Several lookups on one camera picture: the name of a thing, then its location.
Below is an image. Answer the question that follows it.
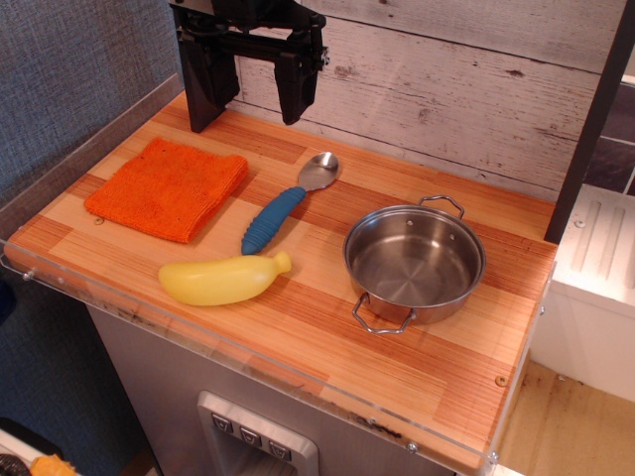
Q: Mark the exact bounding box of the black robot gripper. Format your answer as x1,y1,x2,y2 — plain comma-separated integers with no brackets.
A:
170,1,328,133

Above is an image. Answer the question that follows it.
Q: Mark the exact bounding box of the stainless steel pot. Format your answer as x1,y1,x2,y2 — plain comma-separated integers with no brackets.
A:
342,194,486,334

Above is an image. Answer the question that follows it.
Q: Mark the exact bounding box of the orange knitted towel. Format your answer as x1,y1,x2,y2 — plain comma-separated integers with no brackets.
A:
84,138,248,244

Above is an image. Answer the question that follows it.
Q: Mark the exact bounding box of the yellow toy banana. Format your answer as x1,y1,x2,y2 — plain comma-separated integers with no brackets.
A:
158,252,292,306

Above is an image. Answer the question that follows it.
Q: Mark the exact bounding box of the clear acrylic edge guard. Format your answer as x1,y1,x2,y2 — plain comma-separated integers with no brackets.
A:
5,232,556,475

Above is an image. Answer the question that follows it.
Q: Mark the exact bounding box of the grey toy fridge cabinet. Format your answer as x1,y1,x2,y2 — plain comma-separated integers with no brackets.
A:
88,307,450,475

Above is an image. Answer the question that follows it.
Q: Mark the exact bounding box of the silver dispenser button panel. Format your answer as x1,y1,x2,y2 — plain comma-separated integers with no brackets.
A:
197,391,319,475

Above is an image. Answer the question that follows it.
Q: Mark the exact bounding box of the white toy sink unit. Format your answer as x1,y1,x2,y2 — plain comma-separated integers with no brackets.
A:
530,185,634,401

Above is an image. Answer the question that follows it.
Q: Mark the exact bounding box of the yellow orange object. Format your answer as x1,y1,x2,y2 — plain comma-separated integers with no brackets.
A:
30,454,77,476

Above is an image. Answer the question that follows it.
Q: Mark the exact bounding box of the grey acrylic side rail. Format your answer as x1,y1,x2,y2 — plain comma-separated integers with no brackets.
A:
1,73,184,241

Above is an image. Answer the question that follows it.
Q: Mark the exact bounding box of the spoon with blue handle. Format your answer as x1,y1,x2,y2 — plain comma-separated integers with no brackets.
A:
241,152,339,255

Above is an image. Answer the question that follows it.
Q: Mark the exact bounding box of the black vertical post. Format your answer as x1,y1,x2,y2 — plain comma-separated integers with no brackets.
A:
544,0,634,244

